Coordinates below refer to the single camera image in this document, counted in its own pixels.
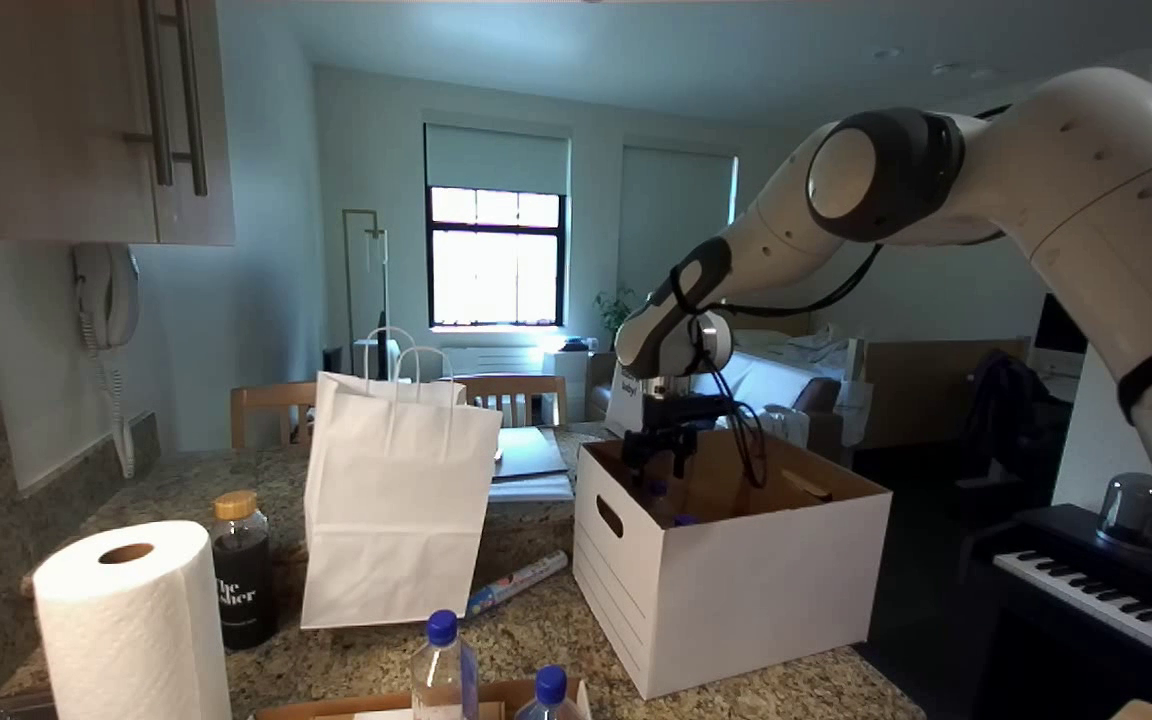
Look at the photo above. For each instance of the shiny metal kettle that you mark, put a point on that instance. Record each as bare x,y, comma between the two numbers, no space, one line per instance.
1121,505

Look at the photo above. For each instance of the white radiator cover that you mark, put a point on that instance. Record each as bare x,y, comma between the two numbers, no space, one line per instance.
496,362

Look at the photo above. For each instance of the white paper bag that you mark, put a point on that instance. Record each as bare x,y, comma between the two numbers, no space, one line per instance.
396,520

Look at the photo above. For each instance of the white wall phone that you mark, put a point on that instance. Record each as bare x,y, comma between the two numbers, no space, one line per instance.
101,295

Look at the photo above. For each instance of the black framed window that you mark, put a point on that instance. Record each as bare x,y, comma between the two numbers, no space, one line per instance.
496,261

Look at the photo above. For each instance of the white paper towel roll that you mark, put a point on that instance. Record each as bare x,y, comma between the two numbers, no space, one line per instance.
136,624

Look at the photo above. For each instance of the dark jar gold lid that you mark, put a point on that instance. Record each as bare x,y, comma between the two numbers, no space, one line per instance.
244,587

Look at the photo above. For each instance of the black piano keyboard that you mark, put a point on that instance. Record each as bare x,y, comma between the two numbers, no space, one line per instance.
1071,595

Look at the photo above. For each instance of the bed with white bedding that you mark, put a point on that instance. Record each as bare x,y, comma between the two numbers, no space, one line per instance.
817,373

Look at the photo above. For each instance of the dark chair with clothes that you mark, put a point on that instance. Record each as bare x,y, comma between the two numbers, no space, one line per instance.
1002,415

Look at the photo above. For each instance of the white cardboard box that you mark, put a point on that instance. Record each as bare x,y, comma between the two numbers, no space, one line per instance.
737,601

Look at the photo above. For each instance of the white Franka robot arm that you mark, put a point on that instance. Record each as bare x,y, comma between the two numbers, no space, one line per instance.
1111,174

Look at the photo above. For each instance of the green potted plant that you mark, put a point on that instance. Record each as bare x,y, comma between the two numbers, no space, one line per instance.
608,320

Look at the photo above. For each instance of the blue cap water bottle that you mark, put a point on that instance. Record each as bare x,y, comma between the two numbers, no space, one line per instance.
547,698
440,673

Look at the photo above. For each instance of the thin metal stand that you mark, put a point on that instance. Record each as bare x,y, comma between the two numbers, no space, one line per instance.
383,347

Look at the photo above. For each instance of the small labelled cardboard box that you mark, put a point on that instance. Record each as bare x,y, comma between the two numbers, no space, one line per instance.
322,705

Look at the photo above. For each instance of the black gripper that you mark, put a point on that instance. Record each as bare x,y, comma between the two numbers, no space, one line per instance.
681,417

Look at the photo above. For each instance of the white roller blind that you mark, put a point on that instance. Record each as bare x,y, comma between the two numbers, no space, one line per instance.
496,160

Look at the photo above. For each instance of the small printed white bag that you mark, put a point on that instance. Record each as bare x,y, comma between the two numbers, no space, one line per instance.
624,401

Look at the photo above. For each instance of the wooden dining chair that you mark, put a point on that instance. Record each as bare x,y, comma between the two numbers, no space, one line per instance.
509,388
268,401

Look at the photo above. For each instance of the window with closed blind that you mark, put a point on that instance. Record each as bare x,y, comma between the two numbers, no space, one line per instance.
671,201

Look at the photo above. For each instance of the wooden wall cabinet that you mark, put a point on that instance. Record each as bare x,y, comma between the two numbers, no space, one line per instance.
43,120

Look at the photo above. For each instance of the dark computer monitor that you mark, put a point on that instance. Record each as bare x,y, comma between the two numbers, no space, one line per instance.
1058,324

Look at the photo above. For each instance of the wooden headboard panel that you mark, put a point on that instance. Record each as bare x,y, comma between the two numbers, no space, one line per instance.
920,394

